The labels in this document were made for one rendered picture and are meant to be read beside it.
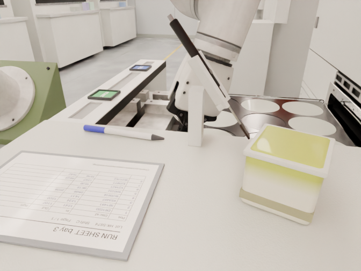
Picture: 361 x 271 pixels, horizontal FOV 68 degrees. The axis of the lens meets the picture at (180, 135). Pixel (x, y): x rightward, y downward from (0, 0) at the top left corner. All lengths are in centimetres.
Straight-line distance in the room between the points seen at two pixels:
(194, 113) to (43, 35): 480
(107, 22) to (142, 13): 222
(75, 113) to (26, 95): 27
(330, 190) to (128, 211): 23
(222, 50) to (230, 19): 5
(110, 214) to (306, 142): 21
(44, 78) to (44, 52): 433
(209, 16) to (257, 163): 28
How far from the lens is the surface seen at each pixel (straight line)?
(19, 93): 83
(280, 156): 27
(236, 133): 60
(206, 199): 31
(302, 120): 71
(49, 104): 81
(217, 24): 47
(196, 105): 38
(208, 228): 28
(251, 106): 75
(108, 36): 699
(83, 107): 60
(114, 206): 30
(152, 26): 891
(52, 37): 503
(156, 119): 70
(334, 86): 87
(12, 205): 34
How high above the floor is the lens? 116
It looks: 27 degrees down
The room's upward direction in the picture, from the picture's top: straight up
